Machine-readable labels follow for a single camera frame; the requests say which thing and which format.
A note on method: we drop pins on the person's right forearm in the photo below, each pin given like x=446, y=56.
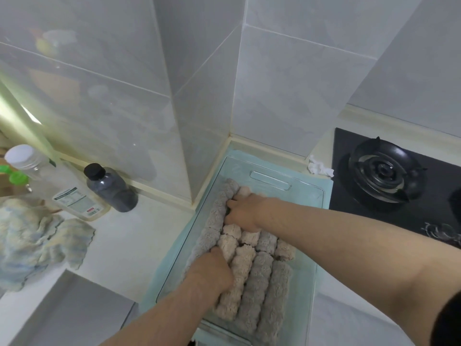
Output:
x=360, y=255

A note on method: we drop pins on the dark bottle black cap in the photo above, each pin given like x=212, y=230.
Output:
x=115, y=192

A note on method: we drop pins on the white paper wad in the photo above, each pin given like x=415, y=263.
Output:
x=318, y=167

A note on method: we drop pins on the person's left hand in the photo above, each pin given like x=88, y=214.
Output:
x=212, y=273

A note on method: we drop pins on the black gas stove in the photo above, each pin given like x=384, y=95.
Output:
x=345, y=198

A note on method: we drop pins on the clear plastic tray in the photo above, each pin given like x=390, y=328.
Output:
x=234, y=169

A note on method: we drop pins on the clear plastic storage bin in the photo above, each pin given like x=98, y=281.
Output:
x=148, y=302

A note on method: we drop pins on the person's right hand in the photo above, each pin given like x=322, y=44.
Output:
x=248, y=212

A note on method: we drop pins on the clear bottle white cap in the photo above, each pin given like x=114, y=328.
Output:
x=65, y=190

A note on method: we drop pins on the white stove cabinet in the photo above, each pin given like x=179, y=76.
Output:
x=72, y=317

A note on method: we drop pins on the person's black sleeve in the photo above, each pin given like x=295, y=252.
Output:
x=448, y=324

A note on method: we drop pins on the green capped clear bottle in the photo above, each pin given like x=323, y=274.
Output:
x=18, y=179

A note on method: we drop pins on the person's left forearm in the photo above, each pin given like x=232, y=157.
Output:
x=162, y=317

